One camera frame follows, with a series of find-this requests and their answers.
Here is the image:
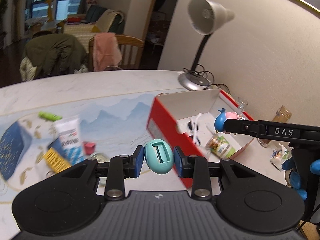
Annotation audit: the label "olive green jacket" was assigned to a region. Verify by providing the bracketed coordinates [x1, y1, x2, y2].
[22, 33, 89, 80]

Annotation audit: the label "blue-hatted doll figurine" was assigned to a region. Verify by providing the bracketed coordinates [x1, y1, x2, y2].
[214, 108, 247, 135]

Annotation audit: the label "white sunglasses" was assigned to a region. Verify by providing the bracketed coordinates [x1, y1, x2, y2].
[186, 112, 203, 145]

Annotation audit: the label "black lamp cable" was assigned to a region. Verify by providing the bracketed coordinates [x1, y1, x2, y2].
[184, 65, 233, 95]

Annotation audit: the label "floral cushion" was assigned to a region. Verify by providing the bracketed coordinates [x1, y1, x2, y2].
[20, 56, 89, 81]

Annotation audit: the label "white desk lamp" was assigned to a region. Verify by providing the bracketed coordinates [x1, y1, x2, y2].
[178, 0, 235, 91]

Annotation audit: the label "glass jar green lid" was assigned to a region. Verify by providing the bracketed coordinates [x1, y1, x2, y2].
[206, 135, 237, 158]

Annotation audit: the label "beige blanket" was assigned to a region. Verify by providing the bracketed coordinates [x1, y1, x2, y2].
[96, 9, 123, 33]

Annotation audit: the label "red cardboard box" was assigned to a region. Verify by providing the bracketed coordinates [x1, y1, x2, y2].
[146, 89, 257, 189]

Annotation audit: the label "small clear glass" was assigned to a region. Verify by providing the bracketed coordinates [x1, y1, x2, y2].
[236, 96, 249, 111]

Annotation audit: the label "person's right hand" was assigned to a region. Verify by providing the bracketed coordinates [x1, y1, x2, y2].
[282, 152, 320, 202]

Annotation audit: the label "small yellow box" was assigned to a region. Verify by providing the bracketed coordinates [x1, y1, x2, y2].
[42, 147, 73, 174]

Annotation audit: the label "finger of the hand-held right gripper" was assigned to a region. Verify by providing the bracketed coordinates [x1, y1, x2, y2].
[224, 119, 259, 137]

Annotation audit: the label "teal egg-shaped toy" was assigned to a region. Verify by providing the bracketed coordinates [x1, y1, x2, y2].
[144, 139, 174, 175]

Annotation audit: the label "crumpled wrapper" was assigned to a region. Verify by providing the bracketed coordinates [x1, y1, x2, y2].
[270, 142, 292, 172]

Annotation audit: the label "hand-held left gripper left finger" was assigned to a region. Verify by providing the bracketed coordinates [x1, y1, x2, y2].
[60, 145, 145, 201]

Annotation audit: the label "wooden chair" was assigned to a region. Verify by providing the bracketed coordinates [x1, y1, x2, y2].
[89, 33, 145, 72]

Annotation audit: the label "brown glass jar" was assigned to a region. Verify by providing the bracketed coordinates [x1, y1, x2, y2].
[257, 105, 292, 147]

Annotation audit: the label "pink cloth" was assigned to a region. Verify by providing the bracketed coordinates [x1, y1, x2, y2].
[93, 32, 122, 72]

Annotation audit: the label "printed table mat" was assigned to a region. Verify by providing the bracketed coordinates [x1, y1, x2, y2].
[0, 94, 200, 203]

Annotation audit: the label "sofa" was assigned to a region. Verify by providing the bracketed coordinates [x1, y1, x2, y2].
[61, 5, 125, 53]

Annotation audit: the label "coffee table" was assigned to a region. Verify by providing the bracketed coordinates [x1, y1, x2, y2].
[25, 17, 65, 34]

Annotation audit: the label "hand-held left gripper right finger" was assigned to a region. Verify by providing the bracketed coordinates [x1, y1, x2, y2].
[174, 146, 255, 201]

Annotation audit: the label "white cream tube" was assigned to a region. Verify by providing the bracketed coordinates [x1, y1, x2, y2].
[54, 119, 85, 165]

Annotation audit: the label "yellow wooden stand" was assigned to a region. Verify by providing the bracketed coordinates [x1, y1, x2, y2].
[45, 0, 57, 22]

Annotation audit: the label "small red object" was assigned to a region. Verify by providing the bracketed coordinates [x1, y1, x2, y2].
[82, 141, 97, 155]

